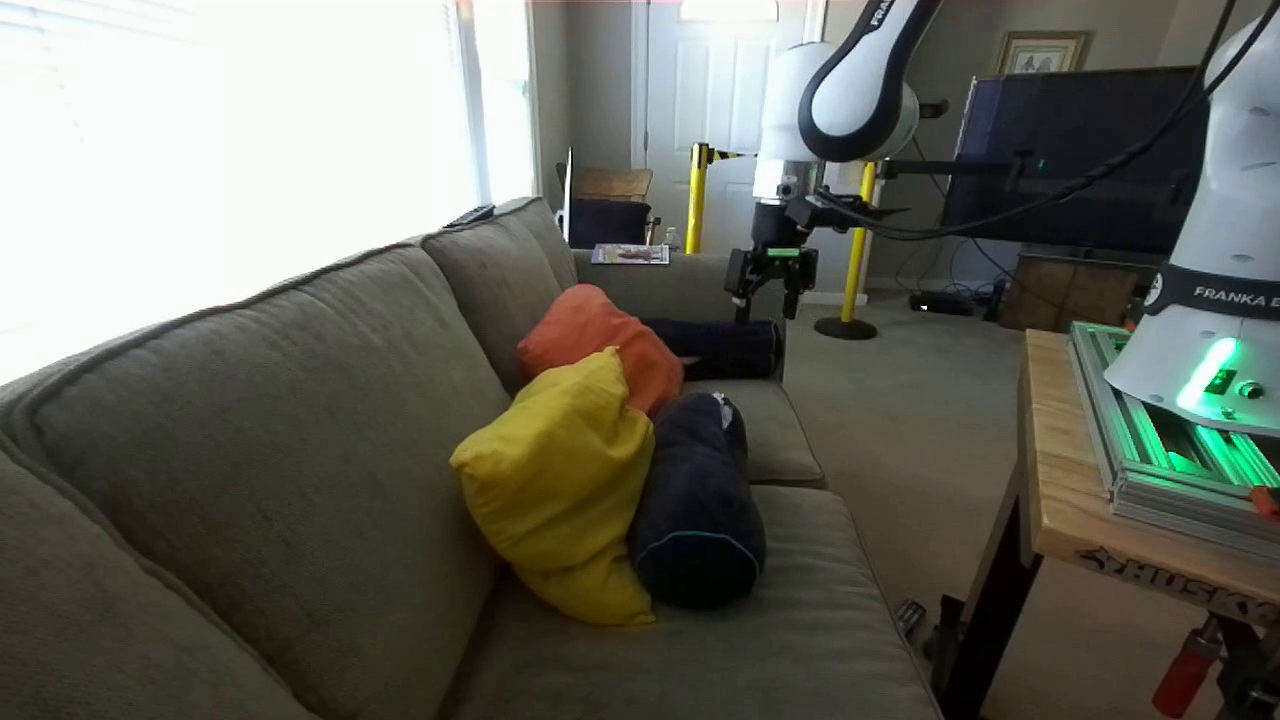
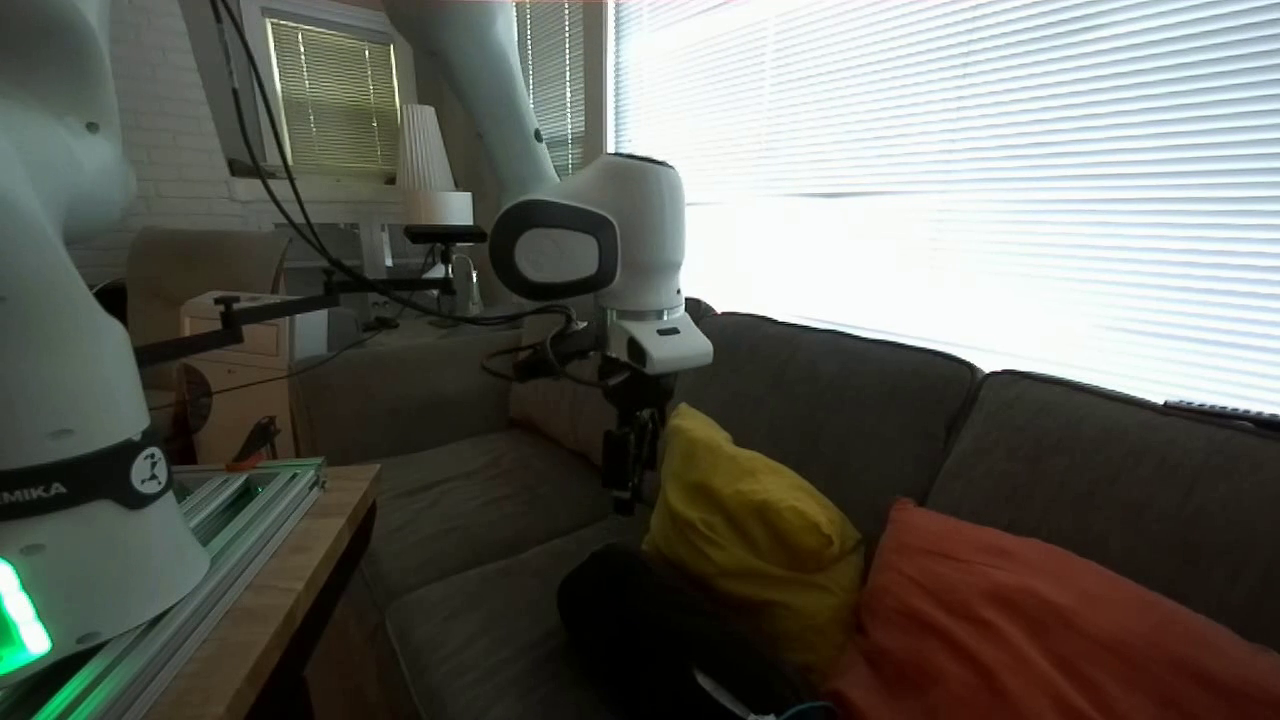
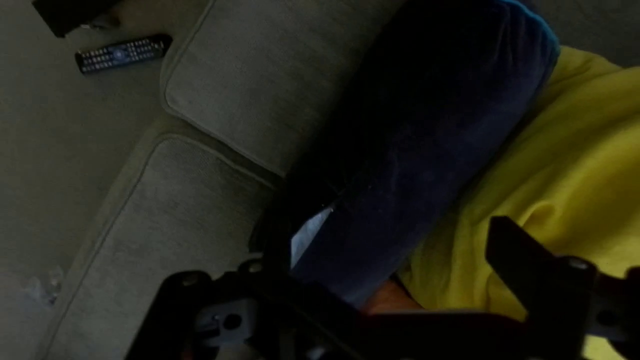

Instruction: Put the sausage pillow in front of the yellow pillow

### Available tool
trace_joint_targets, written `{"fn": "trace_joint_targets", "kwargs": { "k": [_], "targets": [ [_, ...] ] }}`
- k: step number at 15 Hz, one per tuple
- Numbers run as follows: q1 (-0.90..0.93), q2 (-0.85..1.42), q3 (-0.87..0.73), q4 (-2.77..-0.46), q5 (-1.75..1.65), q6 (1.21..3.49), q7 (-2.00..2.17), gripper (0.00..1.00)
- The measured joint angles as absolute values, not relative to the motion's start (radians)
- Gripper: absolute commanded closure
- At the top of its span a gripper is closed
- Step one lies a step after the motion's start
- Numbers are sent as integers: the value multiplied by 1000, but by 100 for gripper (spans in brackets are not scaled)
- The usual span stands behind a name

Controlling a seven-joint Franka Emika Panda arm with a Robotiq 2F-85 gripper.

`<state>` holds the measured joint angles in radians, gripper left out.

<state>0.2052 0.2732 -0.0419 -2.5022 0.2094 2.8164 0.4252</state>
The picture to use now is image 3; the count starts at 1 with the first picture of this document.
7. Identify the black remote control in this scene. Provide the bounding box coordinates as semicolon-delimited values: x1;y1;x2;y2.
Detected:
74;33;173;77

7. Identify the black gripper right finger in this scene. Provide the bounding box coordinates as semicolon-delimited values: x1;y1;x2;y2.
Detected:
483;217;640;360

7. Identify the grey-green fabric sofa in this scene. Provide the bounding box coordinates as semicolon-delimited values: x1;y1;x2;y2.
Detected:
37;0;640;360

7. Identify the yellow square pillow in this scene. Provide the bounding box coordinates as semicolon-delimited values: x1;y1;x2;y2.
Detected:
391;44;640;360

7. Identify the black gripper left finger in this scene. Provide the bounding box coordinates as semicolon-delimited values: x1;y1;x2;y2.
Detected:
125;218;361;360

